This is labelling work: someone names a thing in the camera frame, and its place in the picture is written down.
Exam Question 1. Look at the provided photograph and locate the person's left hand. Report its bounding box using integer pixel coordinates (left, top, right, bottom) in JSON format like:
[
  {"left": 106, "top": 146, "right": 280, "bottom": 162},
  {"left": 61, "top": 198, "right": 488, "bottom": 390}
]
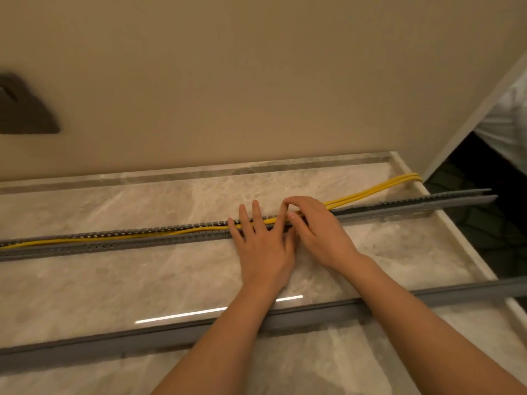
[{"left": 227, "top": 200, "right": 297, "bottom": 292}]

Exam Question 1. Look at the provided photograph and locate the person's right hand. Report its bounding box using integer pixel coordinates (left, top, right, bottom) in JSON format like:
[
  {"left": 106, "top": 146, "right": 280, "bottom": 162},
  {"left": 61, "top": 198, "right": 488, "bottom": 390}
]
[{"left": 283, "top": 196, "right": 368, "bottom": 273}]

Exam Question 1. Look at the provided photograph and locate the yellow cable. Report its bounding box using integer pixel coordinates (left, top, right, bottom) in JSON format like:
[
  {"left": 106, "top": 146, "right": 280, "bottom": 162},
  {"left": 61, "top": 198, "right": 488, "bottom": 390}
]
[
  {"left": 0, "top": 173, "right": 423, "bottom": 249},
  {"left": 0, "top": 177, "right": 423, "bottom": 248}
]

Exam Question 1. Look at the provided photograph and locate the grey slotted cable duct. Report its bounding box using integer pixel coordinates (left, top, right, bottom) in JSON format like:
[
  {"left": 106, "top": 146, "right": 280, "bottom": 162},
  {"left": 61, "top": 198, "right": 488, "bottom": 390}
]
[{"left": 0, "top": 188, "right": 499, "bottom": 263}]

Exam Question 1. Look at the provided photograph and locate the person's left forearm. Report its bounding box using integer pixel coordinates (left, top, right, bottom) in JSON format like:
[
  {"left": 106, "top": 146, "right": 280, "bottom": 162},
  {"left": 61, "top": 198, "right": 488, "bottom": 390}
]
[{"left": 152, "top": 284, "right": 289, "bottom": 395}]

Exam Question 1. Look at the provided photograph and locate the person's right forearm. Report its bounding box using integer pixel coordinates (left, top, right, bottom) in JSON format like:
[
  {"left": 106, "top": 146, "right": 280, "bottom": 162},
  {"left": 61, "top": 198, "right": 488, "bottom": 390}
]
[{"left": 329, "top": 254, "right": 527, "bottom": 395}]

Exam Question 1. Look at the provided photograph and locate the grey cable duct cover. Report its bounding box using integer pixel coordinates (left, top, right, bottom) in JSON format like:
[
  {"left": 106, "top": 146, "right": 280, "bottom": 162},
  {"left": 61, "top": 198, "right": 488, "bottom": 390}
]
[{"left": 0, "top": 276, "right": 527, "bottom": 375}]

